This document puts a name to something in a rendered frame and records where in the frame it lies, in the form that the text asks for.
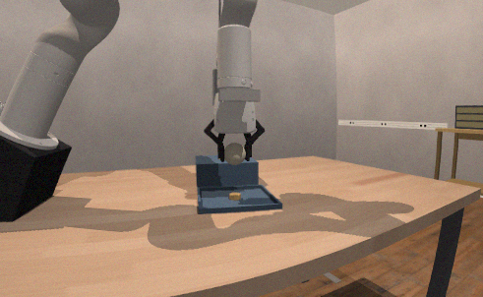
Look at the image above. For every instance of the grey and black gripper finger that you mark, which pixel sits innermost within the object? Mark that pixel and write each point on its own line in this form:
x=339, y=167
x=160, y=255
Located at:
x=250, y=140
x=218, y=140

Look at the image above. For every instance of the beige ball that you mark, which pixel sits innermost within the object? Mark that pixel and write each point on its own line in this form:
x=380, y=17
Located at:
x=234, y=154

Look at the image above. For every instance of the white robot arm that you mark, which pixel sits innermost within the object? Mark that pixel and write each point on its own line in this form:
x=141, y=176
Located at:
x=41, y=85

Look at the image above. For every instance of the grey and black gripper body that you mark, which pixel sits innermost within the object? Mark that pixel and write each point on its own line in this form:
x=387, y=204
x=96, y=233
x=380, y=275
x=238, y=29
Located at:
x=233, y=117

